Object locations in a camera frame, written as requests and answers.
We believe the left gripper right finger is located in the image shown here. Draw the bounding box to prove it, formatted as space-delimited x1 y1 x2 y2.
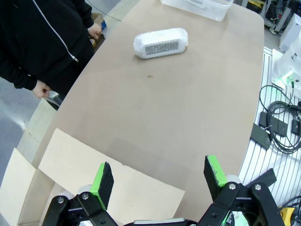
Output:
198 154 285 226

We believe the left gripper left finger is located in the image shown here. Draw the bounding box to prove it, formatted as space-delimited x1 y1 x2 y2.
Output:
42 161 118 226

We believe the person's right forearm black sleeve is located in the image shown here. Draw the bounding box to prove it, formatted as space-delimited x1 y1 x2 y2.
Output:
0 47 39 90

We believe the person's left forearm black sleeve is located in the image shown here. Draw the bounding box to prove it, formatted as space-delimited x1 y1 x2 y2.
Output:
70 0 95 28

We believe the bubble-wrapped clock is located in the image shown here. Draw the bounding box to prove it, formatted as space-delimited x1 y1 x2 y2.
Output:
133 27 190 60

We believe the person's right hand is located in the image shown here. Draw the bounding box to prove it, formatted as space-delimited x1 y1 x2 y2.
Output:
32 79 52 98

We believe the person's left hand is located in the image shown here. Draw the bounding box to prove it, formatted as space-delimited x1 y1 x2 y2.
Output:
87 23 102 40

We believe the open cardboard box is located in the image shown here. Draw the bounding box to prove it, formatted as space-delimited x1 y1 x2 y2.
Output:
0 128 186 226

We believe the black angled bar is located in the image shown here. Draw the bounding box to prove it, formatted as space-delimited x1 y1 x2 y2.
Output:
242 168 277 189

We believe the yellow button device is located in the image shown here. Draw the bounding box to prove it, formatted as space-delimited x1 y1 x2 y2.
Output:
280 206 294 221

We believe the black power adapter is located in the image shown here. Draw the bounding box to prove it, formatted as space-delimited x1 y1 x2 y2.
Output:
258 112 288 137

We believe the small black adapter box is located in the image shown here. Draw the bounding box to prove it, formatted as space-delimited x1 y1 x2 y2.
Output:
291 119 300 135

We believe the person in black hoodie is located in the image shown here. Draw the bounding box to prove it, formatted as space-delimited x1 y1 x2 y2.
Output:
0 0 95 95

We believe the clear plastic container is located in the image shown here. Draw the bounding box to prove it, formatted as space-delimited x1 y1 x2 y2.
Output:
160 0 235 22

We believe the white equipment box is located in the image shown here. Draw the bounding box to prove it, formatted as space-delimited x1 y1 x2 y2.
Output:
279 13 301 54

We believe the small brown cardboard box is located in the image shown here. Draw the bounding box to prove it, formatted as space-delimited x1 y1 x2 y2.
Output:
90 13 108 31

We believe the slotted aluminium base plate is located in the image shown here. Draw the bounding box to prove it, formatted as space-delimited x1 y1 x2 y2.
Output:
237 46 301 212

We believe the dark green bracket plate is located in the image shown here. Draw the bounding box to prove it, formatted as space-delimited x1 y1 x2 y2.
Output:
249 123 271 151

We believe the black coiled cable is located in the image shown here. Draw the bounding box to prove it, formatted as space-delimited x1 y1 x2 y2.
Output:
258 84 301 155

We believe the metal frame cart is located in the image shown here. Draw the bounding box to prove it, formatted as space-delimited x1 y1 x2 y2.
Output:
263 0 297 36

